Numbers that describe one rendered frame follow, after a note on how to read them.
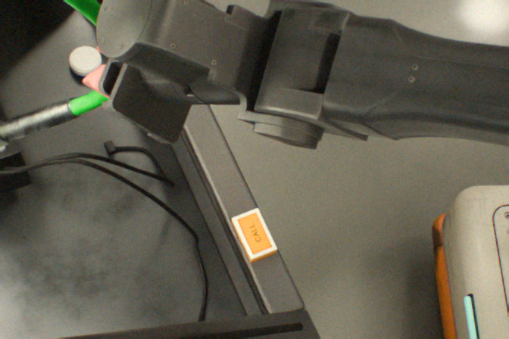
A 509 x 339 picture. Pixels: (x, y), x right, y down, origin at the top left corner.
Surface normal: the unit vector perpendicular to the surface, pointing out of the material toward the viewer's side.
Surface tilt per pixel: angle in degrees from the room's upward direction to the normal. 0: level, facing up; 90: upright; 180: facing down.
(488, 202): 0
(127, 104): 47
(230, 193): 0
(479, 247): 28
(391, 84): 41
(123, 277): 0
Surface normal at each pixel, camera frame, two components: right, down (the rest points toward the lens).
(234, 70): 0.63, 0.15
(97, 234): 0.05, -0.44
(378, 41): -0.61, -0.21
